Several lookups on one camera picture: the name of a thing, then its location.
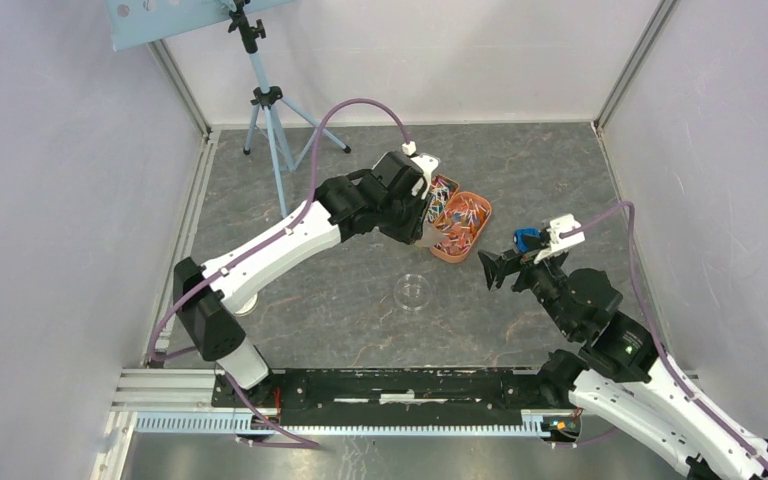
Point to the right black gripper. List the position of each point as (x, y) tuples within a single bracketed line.
[(496, 266)]

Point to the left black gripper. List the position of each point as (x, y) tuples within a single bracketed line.
[(413, 231)]

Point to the clear plastic scoop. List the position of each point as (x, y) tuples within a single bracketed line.
[(430, 236)]

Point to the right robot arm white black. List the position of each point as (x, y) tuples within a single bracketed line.
[(624, 375)]

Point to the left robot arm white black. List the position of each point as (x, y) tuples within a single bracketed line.
[(207, 295)]

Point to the blue toy brick car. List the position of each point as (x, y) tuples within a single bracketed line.
[(527, 240)]

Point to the yellow tin of lollipops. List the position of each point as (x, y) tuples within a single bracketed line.
[(442, 190)]

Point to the pink tin of lollipops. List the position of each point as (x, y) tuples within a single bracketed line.
[(461, 221)]

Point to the light blue tripod stand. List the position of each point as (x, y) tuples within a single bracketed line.
[(265, 118)]

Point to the light blue perforated plate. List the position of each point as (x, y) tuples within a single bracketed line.
[(138, 22)]

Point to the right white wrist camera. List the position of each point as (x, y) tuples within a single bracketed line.
[(564, 233)]

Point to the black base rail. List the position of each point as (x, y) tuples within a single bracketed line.
[(404, 397)]

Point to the white toothed cable duct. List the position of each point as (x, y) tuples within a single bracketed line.
[(246, 424)]

